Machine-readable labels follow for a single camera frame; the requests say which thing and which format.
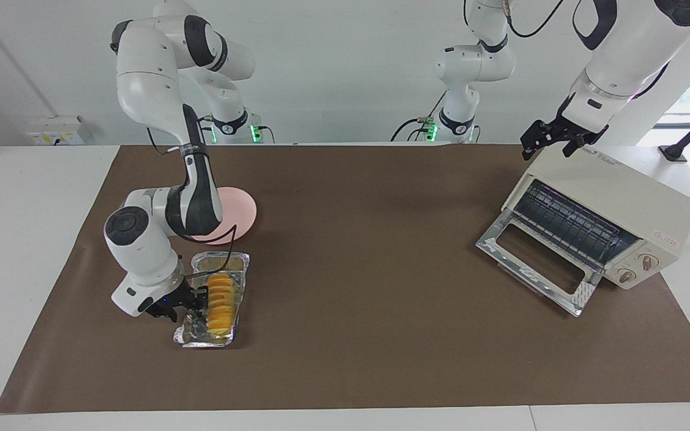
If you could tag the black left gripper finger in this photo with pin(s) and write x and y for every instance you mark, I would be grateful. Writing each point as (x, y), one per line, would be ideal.
(533, 139)
(574, 146)

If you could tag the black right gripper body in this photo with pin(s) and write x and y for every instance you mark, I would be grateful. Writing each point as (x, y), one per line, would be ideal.
(171, 302)

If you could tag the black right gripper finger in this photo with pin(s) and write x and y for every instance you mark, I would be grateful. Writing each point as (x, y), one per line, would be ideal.
(201, 299)

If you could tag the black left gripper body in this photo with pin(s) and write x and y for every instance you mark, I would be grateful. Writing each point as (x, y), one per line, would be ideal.
(572, 129)

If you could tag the sliced orange bread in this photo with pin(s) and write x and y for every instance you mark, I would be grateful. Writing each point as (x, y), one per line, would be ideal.
(223, 305)

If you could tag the aluminium foil tray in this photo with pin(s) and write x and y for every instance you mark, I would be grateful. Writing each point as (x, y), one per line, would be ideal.
(201, 338)

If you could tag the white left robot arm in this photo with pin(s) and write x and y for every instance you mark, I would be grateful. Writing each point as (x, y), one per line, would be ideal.
(626, 54)

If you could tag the cream toaster oven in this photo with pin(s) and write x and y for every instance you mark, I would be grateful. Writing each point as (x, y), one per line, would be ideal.
(620, 197)

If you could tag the glass oven door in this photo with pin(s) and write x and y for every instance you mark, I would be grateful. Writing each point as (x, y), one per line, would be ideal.
(501, 239)

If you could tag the cream oven knob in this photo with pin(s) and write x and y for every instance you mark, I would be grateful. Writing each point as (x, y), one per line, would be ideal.
(648, 262)
(626, 276)

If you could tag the pink round plate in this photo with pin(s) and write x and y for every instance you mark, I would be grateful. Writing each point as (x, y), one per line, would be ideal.
(237, 209)

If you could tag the brown table mat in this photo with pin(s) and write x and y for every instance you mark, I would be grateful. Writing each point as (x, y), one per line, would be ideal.
(381, 269)

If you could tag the white wall socket box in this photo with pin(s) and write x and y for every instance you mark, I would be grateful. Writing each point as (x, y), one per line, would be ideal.
(54, 130)

